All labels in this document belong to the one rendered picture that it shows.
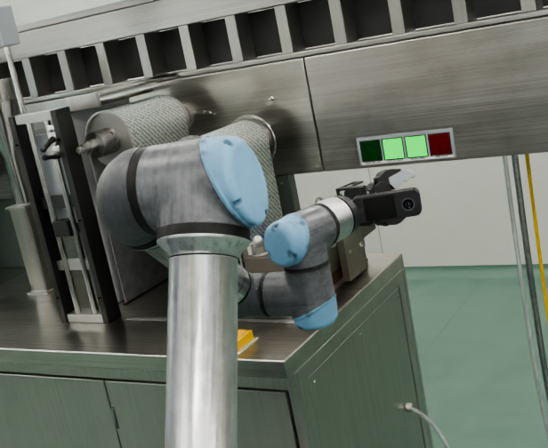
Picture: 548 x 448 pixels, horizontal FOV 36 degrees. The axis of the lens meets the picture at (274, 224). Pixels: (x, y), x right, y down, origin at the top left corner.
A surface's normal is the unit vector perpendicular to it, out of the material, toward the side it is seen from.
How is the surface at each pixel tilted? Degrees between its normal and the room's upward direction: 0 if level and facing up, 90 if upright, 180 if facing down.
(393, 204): 89
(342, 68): 90
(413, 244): 90
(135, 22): 90
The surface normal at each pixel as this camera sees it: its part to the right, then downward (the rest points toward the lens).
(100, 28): -0.48, 0.29
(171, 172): -0.40, -0.27
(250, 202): 0.91, -0.21
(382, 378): 0.86, -0.04
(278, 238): -0.68, 0.29
